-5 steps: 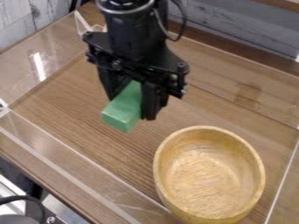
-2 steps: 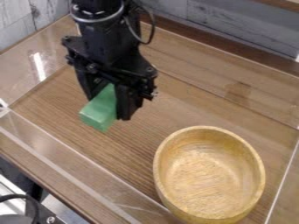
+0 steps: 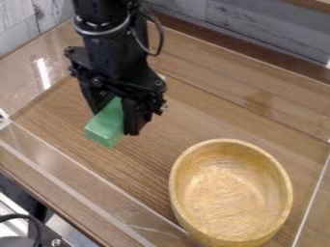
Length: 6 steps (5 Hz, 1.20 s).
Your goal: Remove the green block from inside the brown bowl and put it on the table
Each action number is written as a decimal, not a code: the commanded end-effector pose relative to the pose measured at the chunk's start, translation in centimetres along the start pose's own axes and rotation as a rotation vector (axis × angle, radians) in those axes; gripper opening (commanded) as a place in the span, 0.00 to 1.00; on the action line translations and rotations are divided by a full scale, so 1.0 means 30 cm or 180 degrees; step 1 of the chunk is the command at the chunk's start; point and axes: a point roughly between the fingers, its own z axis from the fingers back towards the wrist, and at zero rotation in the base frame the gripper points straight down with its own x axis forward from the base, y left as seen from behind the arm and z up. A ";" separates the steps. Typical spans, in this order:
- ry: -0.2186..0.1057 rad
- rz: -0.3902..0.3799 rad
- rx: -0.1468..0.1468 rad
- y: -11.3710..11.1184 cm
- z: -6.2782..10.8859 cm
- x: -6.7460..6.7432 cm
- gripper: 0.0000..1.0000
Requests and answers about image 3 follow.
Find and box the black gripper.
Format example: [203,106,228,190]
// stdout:
[64,25,156,136]

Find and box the green rectangular block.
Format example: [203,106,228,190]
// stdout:
[83,74,167,149]

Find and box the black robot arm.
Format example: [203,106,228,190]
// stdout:
[64,0,167,136]

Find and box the brown wooden bowl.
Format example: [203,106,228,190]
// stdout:
[168,139,294,247]

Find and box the clear acrylic tray wall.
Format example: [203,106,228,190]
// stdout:
[0,18,330,247]

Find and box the black metal table mount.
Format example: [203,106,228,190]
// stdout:
[0,174,72,247]

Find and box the black cable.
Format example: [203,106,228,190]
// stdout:
[0,213,44,247]

